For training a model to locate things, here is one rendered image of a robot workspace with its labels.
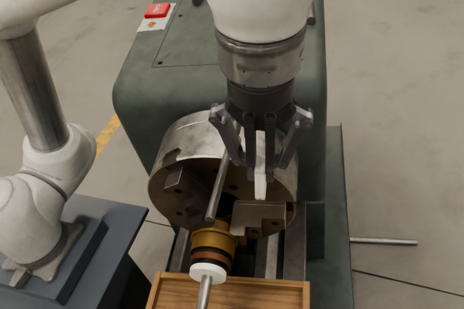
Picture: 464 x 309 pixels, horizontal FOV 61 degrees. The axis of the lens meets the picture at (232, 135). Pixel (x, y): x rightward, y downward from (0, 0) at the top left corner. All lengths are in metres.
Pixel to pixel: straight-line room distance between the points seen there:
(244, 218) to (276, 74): 0.45
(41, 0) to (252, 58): 0.28
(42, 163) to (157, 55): 0.43
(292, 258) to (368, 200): 1.19
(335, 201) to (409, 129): 1.12
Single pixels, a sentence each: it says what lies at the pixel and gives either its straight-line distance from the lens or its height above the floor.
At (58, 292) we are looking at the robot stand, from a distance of 1.22.
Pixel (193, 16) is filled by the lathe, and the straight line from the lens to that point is 1.08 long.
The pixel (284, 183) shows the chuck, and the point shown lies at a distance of 0.75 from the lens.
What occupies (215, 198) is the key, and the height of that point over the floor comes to 1.34.
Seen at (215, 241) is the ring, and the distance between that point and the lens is 0.74.
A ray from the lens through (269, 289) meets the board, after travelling 0.94.
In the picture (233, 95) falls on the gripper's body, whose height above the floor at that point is 1.49.
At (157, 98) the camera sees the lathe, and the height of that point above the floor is 1.23.
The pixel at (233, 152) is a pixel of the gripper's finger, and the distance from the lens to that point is 0.52.
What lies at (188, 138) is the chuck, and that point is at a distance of 0.76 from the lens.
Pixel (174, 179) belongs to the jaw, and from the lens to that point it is 0.74.
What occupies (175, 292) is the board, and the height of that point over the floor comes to 0.89.
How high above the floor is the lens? 1.76
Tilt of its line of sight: 46 degrees down
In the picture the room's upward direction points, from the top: 13 degrees counter-clockwise
